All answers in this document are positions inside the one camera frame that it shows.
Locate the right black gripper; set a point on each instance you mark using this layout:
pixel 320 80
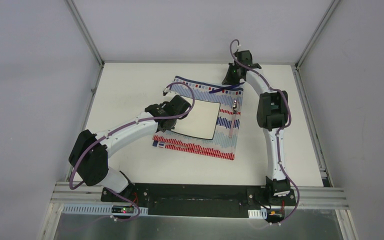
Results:
pixel 229 80

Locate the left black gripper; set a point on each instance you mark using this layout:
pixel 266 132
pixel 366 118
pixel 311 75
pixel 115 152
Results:
pixel 171 122

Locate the dark blue plastic knife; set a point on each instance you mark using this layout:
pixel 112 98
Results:
pixel 225 88

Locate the silver spoon pink handle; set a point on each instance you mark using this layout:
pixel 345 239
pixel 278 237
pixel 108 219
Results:
pixel 235 107

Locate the white square plate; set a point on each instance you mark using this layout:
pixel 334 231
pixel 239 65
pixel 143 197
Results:
pixel 200 122

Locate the patterned cloth napkin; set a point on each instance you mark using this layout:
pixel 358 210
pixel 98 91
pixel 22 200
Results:
pixel 221 146

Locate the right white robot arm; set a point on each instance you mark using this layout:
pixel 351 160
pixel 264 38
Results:
pixel 273 116

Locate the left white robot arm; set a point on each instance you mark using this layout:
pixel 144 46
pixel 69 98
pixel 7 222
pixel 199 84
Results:
pixel 91 152

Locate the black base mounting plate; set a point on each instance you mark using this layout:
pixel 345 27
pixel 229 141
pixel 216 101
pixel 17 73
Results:
pixel 194 200

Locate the left white cable duct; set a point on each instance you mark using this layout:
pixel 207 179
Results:
pixel 99 209

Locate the white cable duct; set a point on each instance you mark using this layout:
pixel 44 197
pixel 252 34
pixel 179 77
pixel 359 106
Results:
pixel 257 214
pixel 99 209

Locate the right white cable duct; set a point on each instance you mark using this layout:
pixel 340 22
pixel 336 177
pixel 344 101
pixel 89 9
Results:
pixel 257 214

